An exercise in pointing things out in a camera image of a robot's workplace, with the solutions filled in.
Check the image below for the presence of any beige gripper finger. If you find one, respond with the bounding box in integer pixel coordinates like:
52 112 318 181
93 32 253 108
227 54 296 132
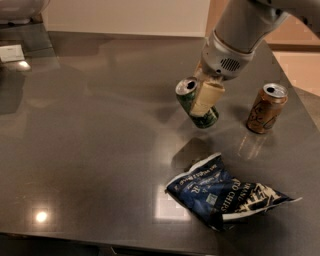
190 81 225 117
193 63 204 80

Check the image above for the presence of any green soda can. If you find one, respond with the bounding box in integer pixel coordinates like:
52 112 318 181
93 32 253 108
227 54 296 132
175 77 219 129

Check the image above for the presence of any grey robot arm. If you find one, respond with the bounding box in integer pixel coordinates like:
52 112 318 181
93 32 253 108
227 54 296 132
190 0 320 117

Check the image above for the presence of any orange soda can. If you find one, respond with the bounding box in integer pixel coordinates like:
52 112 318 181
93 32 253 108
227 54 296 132
246 83 288 134

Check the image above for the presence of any blue chips bag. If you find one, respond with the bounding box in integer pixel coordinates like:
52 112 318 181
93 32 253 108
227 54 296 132
166 153 298 231

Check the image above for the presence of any white paper card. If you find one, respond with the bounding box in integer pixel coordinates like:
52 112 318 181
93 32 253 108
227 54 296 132
0 45 25 63

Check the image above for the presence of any white rounded appliance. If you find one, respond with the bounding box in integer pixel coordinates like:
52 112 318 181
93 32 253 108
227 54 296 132
0 0 50 24

